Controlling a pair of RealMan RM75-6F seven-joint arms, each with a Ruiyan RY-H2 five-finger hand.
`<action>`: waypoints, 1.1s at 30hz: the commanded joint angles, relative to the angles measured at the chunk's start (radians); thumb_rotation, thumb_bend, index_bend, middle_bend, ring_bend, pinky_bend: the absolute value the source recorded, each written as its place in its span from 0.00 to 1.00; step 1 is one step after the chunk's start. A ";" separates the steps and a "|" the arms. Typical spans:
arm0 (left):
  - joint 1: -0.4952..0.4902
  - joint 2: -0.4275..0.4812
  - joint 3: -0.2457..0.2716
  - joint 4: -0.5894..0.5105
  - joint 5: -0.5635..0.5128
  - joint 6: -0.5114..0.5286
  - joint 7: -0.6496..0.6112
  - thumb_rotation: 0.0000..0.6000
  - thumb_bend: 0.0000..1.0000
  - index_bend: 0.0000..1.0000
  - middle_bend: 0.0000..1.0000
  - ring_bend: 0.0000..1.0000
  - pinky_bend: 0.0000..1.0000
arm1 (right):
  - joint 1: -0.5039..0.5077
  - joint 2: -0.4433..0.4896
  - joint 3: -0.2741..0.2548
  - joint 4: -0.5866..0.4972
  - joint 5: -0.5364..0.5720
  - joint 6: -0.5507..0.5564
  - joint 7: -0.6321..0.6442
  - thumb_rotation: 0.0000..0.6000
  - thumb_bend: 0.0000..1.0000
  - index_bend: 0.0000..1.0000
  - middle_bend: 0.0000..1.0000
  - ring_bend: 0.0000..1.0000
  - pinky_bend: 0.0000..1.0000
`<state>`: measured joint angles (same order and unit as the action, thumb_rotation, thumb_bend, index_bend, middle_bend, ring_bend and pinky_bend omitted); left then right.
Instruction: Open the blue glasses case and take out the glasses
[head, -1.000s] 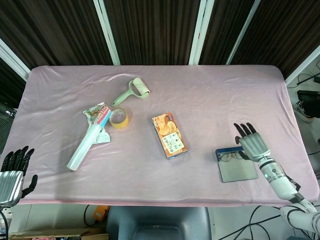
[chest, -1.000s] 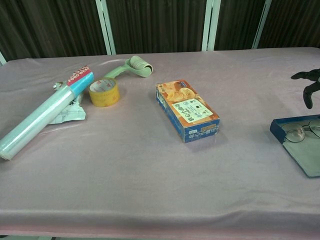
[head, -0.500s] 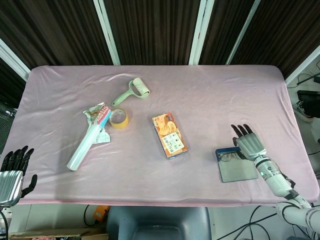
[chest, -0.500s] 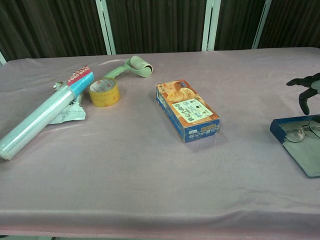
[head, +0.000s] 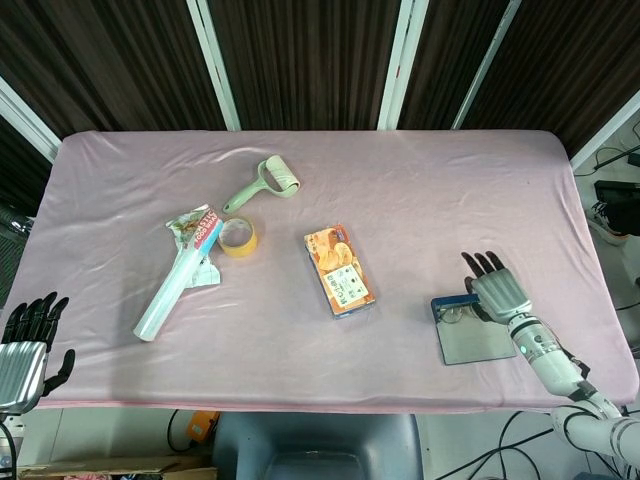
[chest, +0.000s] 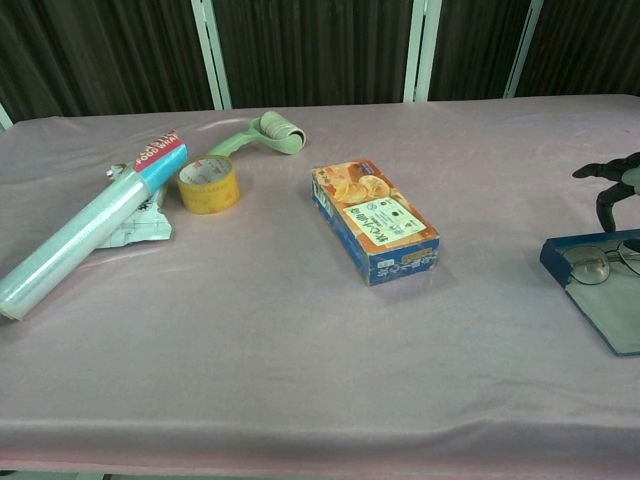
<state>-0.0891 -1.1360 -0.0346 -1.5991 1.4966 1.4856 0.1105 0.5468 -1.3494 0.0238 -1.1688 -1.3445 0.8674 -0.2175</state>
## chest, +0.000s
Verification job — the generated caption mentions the orange blue snack box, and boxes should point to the orange blue snack box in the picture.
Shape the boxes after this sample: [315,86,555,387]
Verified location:
[310,158,441,289]

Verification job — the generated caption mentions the green lint roller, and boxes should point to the green lint roller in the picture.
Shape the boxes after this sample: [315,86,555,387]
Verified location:
[207,110,306,157]

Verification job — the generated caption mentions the wire-frame eyeglasses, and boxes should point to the wire-frame eyeglasses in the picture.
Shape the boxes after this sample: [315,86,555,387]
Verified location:
[562,238,640,287]

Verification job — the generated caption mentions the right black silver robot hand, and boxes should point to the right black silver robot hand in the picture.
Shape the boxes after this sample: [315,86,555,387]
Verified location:
[572,152,640,234]

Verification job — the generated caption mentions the dark blue rectangular box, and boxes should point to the dark blue rectangular box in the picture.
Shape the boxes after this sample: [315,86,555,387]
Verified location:
[538,229,640,357]

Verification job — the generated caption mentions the pink tablecloth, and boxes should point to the pink tablecloth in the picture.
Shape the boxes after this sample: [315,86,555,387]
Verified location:
[0,93,640,476]

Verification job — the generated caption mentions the crumpled printed paper wrapper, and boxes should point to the crumpled printed paper wrapper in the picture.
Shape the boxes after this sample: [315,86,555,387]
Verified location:
[94,162,174,250]

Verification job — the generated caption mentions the dark slatted folding screen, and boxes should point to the dark slatted folding screen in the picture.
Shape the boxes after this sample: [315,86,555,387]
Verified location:
[0,0,640,126]

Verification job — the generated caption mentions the yellow tape roll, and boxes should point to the yellow tape roll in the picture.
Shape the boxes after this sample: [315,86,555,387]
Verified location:
[176,154,241,215]

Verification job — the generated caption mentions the plastic food wrap roll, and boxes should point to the plastic food wrap roll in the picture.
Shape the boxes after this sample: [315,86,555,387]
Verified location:
[0,128,190,322]

